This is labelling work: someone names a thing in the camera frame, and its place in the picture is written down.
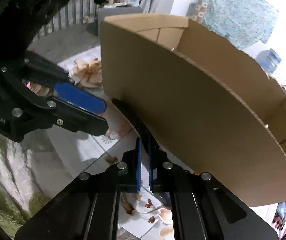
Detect white fluffy blanket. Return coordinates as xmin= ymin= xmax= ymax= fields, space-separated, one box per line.
xmin=0 ymin=130 xmax=73 ymax=238

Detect floral white mat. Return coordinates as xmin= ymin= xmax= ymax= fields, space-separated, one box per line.
xmin=45 ymin=45 xmax=279 ymax=239

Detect blue water bottle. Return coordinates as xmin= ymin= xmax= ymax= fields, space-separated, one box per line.
xmin=255 ymin=49 xmax=281 ymax=74

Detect grey storage box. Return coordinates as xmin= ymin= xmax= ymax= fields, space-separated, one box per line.
xmin=97 ymin=7 xmax=143 ymax=38

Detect person's left hand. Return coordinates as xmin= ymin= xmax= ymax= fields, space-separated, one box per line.
xmin=23 ymin=80 xmax=54 ymax=97

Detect teal patterned wall cloth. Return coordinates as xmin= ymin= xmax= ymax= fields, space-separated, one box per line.
xmin=186 ymin=0 xmax=279 ymax=50

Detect pink floral bedspread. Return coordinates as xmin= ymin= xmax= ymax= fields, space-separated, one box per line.
xmin=272 ymin=201 xmax=286 ymax=239

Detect brown cardboard box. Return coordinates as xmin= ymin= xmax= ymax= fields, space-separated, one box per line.
xmin=100 ymin=14 xmax=286 ymax=206

